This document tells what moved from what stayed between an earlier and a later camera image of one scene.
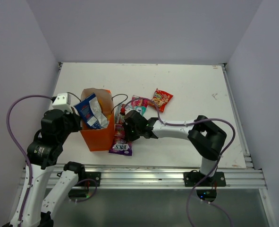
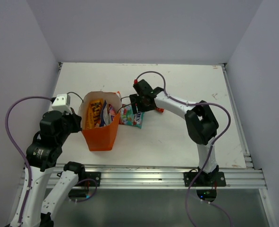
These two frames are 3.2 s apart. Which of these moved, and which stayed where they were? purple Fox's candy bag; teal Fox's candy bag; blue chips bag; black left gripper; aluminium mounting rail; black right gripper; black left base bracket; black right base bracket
Moved: teal Fox's candy bag; black right gripper; blue chips bag; purple Fox's candy bag
Stayed: black right base bracket; black left gripper; black left base bracket; aluminium mounting rail
